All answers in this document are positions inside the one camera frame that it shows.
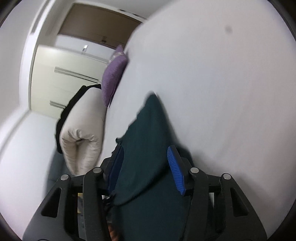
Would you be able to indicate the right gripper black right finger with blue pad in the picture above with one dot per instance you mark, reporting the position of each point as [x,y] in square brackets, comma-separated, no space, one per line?
[219,209]

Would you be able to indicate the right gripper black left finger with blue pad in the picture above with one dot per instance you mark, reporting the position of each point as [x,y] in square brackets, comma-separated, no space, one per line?
[77,200]

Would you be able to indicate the dark green sweater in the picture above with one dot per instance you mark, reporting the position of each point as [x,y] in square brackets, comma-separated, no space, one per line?
[147,204]

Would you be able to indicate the dark grey headboard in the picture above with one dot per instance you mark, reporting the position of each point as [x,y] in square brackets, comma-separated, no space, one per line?
[57,168]

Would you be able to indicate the beige folded duvet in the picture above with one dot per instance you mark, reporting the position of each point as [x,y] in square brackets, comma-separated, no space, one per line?
[82,133]

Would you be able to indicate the black garment behind duvet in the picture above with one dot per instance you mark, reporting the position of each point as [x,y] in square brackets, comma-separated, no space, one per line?
[67,109]

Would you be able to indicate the white bed sheet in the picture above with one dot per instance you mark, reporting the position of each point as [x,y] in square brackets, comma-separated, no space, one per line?
[225,73]

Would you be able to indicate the purple cushion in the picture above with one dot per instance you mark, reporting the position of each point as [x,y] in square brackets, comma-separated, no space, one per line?
[112,74]

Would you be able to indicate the brown door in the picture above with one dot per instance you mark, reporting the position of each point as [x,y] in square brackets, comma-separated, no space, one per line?
[98,25]

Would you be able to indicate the cream wardrobe with handles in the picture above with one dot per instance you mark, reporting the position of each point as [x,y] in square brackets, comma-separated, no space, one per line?
[58,74]

